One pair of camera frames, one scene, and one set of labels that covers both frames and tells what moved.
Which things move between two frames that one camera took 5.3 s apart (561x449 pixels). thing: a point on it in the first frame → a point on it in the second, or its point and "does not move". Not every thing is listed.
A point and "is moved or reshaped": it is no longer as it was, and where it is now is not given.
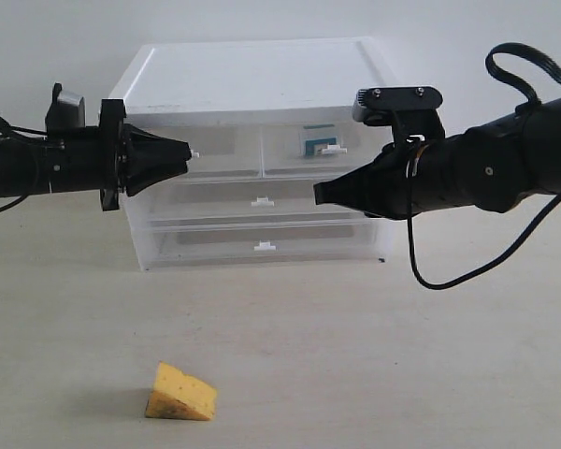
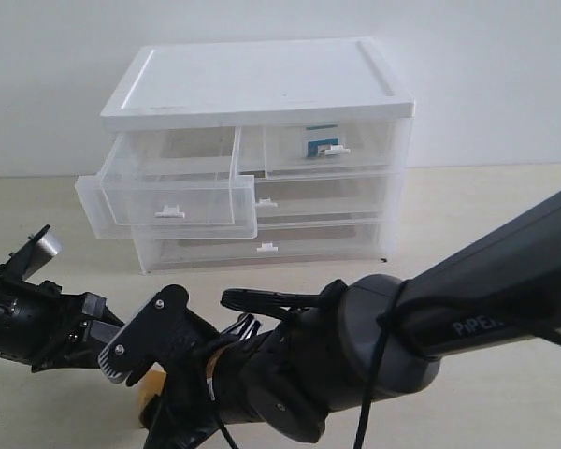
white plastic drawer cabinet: [263, 121] does not move
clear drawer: [224, 152] is moved or reshaped
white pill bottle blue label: [324, 146] does not move
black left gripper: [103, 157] → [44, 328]
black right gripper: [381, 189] → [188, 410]
